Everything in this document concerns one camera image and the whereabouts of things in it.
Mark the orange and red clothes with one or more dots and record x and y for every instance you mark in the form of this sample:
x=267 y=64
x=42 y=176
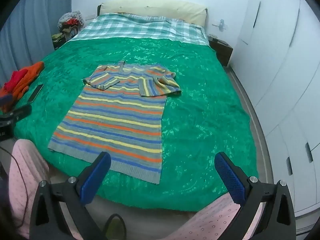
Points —
x=21 y=80

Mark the person's right leg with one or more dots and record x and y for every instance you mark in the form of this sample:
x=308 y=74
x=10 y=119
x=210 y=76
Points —
x=212 y=222

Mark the white wardrobe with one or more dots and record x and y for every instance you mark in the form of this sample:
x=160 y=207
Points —
x=282 y=75

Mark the pile of mixed clothes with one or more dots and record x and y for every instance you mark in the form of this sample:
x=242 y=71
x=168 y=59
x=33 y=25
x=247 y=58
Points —
x=68 y=25

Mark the person's leg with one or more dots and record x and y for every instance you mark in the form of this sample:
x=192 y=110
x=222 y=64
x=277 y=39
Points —
x=25 y=180
x=212 y=222

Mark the green checked bed sheet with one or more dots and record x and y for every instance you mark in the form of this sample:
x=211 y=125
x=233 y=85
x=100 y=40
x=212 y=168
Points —
x=145 y=27

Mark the black smartphone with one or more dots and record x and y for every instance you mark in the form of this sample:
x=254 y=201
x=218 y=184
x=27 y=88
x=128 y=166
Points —
x=36 y=93

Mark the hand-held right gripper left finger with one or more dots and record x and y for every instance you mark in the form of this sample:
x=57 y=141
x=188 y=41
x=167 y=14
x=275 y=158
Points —
x=96 y=177

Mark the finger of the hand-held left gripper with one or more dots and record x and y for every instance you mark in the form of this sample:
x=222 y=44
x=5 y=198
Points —
x=18 y=113

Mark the cream padded headboard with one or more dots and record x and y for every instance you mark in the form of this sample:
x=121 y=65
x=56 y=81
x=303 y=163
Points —
x=155 y=8

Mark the grey curtain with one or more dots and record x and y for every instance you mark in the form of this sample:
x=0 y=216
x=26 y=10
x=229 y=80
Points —
x=27 y=30

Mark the green velvet blanket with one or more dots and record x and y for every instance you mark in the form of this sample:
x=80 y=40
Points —
x=200 y=120

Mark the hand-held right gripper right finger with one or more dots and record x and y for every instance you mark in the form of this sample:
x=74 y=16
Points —
x=230 y=180

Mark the dark wooden nightstand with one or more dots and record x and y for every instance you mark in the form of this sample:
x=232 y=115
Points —
x=221 y=50

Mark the person's left leg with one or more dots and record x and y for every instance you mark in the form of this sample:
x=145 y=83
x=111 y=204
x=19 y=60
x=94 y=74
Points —
x=25 y=180

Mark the striped knitted sweater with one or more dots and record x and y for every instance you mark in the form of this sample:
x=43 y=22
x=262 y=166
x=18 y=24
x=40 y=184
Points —
x=120 y=120

